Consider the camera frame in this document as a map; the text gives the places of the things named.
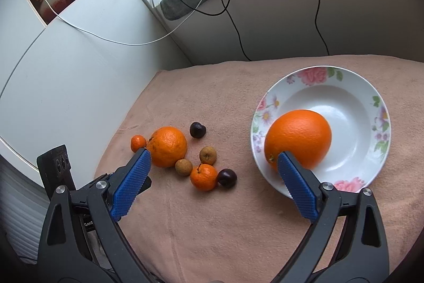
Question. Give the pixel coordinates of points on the white cabinet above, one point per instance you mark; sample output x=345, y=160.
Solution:
x=82, y=70

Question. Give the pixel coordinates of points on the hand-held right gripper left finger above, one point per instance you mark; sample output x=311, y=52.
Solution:
x=132, y=183

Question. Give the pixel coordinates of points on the white floral plate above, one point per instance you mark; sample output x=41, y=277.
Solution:
x=347, y=124

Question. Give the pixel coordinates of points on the brown longan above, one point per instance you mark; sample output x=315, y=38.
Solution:
x=183, y=167
x=208, y=155

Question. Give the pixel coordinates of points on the large smooth orange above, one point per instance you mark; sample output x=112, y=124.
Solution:
x=298, y=133

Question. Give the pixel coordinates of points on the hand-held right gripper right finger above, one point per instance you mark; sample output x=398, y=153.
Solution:
x=298, y=183

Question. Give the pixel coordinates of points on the tiny tangerine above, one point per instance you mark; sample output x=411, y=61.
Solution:
x=137, y=143

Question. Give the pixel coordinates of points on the white ribbed panel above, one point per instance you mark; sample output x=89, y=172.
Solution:
x=20, y=220

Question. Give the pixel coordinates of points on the tangerine with stem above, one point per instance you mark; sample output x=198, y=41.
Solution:
x=203, y=178

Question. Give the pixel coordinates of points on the dark plum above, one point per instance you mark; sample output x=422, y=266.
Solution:
x=197, y=129
x=227, y=177

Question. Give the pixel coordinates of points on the speckled orange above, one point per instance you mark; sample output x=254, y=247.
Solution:
x=167, y=147

